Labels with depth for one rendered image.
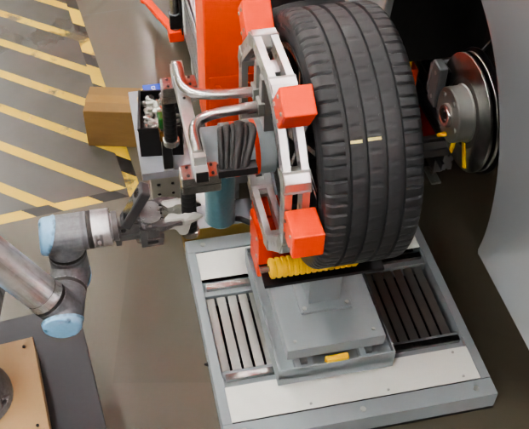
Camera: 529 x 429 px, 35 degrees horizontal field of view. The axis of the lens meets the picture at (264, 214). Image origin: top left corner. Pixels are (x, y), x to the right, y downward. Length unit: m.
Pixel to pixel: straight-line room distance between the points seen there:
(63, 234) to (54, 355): 0.55
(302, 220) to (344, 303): 0.73
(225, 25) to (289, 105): 0.71
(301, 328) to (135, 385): 0.56
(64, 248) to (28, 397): 0.46
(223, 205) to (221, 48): 0.46
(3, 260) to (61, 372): 0.62
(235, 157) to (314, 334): 0.82
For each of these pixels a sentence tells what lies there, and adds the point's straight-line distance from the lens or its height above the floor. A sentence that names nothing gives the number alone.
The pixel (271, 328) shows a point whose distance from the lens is 2.63.
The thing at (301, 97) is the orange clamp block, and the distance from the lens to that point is 1.80.
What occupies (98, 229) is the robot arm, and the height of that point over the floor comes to 0.84.
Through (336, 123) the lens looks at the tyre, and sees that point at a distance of 1.84.
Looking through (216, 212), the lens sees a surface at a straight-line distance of 2.38.
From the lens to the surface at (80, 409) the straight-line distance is 2.32.
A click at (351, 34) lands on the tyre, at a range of 1.96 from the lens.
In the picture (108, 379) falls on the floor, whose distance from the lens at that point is 2.73.
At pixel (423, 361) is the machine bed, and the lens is 2.69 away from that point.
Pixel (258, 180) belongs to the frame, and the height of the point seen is 0.63.
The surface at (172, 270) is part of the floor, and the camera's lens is 2.98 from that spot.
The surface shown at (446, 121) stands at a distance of 2.27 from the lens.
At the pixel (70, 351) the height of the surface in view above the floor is 0.30.
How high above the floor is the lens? 2.24
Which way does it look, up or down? 45 degrees down
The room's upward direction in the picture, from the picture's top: 1 degrees clockwise
